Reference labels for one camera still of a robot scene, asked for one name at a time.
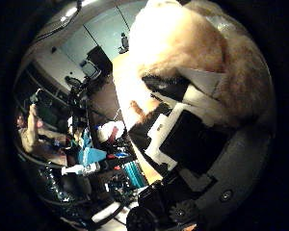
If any brown plush hedgehog toy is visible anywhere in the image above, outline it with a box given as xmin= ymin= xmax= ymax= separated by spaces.
xmin=128 ymin=0 xmax=276 ymax=128

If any white red cloth bundle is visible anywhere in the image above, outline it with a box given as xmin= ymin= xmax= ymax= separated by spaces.
xmin=95 ymin=120 xmax=126 ymax=143

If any blue plastic cover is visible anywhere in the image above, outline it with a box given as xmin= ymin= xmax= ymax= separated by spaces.
xmin=77 ymin=145 xmax=108 ymax=167

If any white bottle-shaped tube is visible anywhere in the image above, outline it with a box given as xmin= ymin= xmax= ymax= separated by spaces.
xmin=61 ymin=162 xmax=101 ymax=176

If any black office chair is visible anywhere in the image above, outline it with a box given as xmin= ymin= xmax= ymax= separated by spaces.
xmin=118 ymin=32 xmax=130 ymax=55

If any black box-shaped cabinet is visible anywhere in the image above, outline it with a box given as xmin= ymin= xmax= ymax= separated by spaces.
xmin=86 ymin=45 xmax=114 ymax=76

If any grey computer monitor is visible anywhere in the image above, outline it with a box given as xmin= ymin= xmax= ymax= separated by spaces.
xmin=79 ymin=59 xmax=102 ymax=81

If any person in light shirt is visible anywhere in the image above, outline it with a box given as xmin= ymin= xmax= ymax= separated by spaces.
xmin=15 ymin=103 xmax=68 ymax=166

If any long ceiling light strip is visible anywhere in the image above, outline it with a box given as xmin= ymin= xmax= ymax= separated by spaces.
xmin=59 ymin=0 xmax=97 ymax=23

